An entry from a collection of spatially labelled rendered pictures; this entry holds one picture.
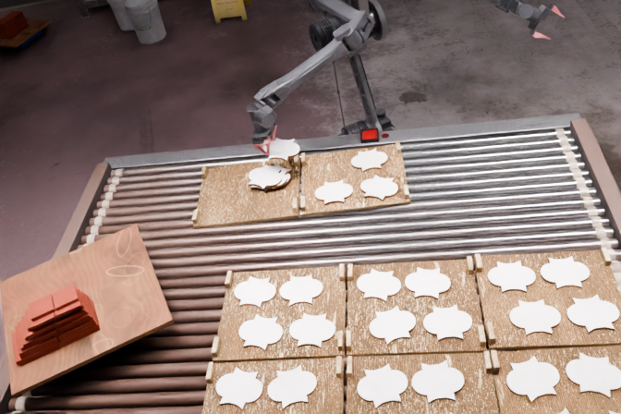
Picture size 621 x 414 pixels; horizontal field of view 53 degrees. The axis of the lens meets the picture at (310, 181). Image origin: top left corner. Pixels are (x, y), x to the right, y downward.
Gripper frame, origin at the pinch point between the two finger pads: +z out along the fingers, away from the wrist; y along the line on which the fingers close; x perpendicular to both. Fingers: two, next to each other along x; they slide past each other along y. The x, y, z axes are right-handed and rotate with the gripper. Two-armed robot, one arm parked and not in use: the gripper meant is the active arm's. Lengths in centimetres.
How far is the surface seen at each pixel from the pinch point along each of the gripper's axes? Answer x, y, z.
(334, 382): -41, -89, 18
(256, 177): 6.2, -8.1, 8.6
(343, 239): -32.0, -32.5, 19.3
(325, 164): -17.8, 6.1, 15.9
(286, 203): -7.1, -17.4, 14.6
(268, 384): -22, -93, 16
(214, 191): 24.3, -12.5, 10.9
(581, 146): -115, 20, 27
